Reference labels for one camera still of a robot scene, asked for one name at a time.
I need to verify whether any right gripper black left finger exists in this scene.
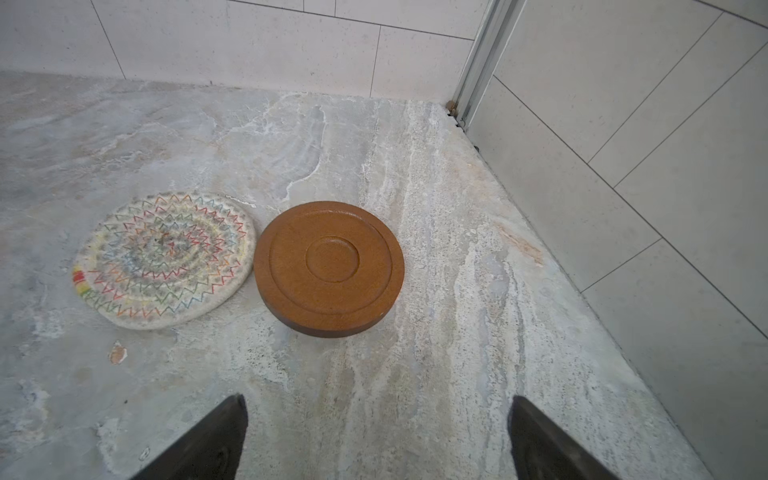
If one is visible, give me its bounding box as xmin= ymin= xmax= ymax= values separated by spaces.
xmin=133 ymin=394 xmax=248 ymax=480

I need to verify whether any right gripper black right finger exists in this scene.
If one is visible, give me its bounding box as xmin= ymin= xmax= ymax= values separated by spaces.
xmin=507 ymin=395 xmax=618 ymax=480

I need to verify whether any multicolour woven rope coaster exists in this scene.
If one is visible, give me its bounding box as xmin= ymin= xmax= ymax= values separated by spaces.
xmin=72 ymin=192 xmax=257 ymax=330

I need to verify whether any brown wooden coaster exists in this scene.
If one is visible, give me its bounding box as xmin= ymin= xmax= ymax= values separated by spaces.
xmin=253 ymin=201 xmax=405 ymax=338

